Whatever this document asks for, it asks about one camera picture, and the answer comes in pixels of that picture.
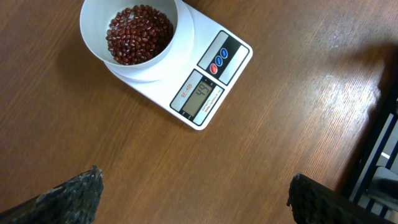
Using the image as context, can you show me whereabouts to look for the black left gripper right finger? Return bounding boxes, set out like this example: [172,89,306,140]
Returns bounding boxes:
[287,174,393,224]

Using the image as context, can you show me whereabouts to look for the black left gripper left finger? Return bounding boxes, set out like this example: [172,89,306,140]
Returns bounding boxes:
[1,166,104,223]

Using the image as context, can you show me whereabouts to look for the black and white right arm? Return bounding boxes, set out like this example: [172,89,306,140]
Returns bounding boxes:
[341,88,397,220]

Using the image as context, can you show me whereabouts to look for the white digital kitchen scale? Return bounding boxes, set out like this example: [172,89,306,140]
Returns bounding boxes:
[106,1,253,130]

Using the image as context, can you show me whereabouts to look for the white round bowl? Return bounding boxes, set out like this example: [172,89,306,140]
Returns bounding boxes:
[80,0,179,68]

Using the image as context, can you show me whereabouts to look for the red beans in bowl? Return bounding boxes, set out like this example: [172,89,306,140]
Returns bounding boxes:
[106,4,174,65]

